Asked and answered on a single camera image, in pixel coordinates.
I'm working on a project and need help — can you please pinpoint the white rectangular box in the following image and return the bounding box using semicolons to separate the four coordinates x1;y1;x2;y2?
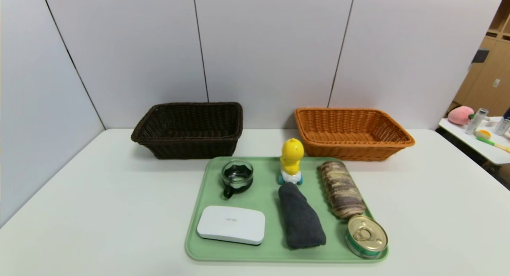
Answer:
197;206;266;246

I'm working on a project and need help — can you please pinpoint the brown striped bread roll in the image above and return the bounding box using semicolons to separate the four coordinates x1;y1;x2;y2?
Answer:
320;161;366;219

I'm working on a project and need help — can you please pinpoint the light wooden cabinet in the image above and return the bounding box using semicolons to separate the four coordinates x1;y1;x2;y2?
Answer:
453;0;510;117

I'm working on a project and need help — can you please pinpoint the clear plastic bottle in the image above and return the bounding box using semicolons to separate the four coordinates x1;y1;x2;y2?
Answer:
494;117;510;136
465;108;489;135

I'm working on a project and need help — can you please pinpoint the white side table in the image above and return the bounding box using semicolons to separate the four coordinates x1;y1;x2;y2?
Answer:
438;117;510;166

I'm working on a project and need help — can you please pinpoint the glass cup with black holder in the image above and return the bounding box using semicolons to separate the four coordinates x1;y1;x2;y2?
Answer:
222;159;254;199

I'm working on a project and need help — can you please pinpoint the pink peach plush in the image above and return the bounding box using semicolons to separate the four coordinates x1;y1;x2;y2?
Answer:
448;106;475;125

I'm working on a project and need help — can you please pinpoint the dark grey rolled towel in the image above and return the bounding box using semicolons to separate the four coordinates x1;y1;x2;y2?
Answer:
278;182;327;250

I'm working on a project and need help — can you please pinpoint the green labelled cat food can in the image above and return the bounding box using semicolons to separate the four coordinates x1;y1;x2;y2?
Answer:
345;215;388;259

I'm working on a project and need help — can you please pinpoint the yellow and green toothbrush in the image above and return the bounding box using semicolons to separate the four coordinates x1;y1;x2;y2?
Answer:
475;129;510;153

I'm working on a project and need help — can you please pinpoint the yellow duck toy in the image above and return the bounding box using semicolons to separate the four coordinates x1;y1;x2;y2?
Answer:
278;138;305;186

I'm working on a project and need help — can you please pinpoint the light green plastic tray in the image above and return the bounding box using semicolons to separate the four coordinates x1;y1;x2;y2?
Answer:
185;156;389;264

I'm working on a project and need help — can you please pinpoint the dark brown wicker basket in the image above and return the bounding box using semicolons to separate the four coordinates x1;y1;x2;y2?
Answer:
131;102;243;160

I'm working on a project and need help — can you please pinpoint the orange wicker basket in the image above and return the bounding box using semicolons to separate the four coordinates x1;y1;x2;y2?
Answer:
294;107;416;162

